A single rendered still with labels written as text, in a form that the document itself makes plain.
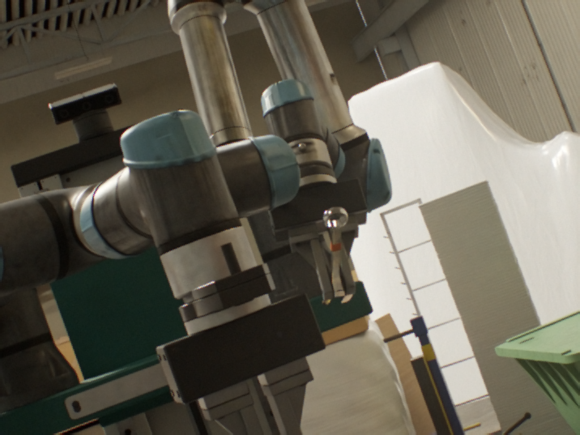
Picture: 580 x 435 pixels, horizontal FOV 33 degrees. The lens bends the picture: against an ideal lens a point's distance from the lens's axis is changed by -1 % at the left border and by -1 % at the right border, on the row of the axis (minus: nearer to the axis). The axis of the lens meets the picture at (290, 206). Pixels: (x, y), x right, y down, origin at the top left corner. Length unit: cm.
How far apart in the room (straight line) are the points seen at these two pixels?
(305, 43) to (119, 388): 65
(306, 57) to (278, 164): 72
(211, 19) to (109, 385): 62
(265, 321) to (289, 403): 7
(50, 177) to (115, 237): 97
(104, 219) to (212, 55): 76
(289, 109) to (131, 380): 53
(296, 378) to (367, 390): 326
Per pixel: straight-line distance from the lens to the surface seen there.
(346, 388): 409
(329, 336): 413
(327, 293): 133
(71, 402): 167
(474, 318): 457
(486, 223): 453
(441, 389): 449
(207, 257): 82
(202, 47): 166
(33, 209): 129
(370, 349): 413
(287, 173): 101
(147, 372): 166
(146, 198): 85
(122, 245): 94
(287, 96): 144
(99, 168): 193
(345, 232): 136
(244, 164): 98
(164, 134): 84
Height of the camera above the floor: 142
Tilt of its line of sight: 3 degrees up
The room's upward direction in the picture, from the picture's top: 20 degrees counter-clockwise
